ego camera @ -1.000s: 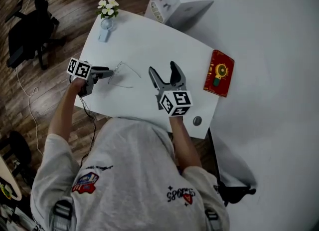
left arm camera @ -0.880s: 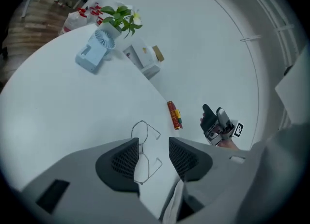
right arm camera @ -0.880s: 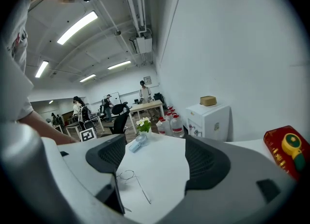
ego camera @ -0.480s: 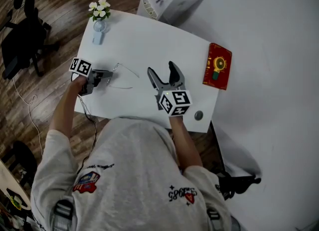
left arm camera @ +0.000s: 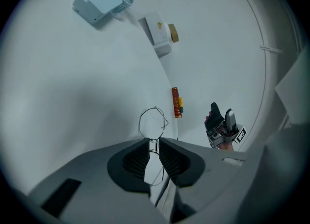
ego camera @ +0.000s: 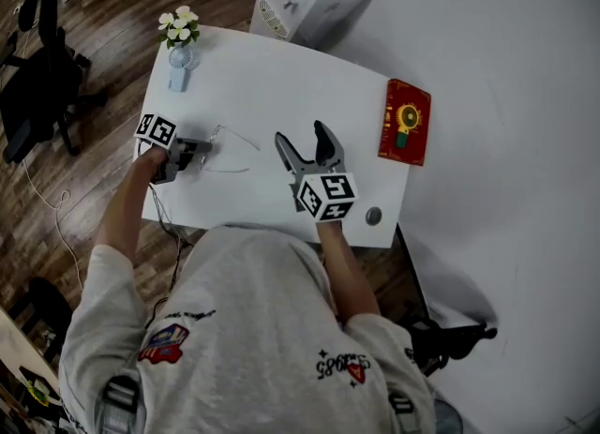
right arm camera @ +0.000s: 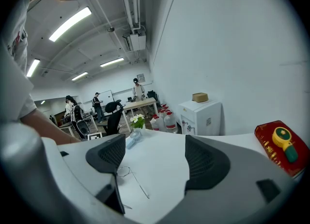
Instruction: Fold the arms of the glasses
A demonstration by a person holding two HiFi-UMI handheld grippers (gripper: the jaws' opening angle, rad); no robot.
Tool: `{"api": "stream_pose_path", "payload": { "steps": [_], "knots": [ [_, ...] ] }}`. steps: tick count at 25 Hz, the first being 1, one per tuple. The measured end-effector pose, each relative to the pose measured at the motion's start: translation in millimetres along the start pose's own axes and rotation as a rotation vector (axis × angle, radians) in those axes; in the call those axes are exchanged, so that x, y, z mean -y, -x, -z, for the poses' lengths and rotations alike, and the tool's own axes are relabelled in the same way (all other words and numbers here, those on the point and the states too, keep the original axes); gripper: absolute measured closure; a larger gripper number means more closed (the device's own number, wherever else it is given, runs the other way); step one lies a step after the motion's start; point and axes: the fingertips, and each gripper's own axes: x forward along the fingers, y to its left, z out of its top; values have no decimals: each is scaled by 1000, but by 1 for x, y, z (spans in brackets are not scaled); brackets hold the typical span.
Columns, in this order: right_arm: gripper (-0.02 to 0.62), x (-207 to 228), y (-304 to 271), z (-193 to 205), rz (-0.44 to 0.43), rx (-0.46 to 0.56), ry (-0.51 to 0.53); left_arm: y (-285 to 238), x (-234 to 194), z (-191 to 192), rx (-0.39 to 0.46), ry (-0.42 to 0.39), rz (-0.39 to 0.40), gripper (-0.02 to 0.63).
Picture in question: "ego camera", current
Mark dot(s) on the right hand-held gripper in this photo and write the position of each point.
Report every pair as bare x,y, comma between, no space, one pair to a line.
328,195

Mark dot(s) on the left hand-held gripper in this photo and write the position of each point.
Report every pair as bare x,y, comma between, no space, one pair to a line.
159,130

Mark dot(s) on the person's left forearm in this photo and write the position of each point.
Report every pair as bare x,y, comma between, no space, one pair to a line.
122,207

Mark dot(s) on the person's right forearm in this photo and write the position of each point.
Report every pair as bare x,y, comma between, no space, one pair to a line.
347,273

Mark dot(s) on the person's left hand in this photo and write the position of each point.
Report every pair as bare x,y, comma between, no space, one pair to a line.
152,158

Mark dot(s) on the white rectangular desk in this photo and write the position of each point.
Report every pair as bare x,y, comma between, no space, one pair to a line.
281,94

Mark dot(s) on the light blue handheld fan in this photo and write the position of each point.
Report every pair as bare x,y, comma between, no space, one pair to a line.
178,78

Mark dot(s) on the yellow green handheld fan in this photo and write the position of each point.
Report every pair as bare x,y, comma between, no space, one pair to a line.
407,115

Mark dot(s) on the red hardcover book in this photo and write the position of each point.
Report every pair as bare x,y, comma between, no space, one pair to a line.
419,151

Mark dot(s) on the small white flower plant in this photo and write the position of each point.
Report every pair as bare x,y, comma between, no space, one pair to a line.
180,26

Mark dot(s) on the white water dispenser cabinet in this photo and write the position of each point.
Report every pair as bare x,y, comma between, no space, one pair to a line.
337,5

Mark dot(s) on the black office chair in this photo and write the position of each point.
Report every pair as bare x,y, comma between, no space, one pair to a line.
42,94

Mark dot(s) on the person's grey sweatshirt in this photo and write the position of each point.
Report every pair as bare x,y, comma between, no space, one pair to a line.
253,329

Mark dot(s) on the black swivel chair base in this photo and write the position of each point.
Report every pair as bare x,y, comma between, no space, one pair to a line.
450,343

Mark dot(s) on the yellow green toy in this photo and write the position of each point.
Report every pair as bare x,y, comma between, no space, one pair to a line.
37,392

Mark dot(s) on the round white pedestal table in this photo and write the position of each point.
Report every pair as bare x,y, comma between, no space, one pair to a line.
23,343

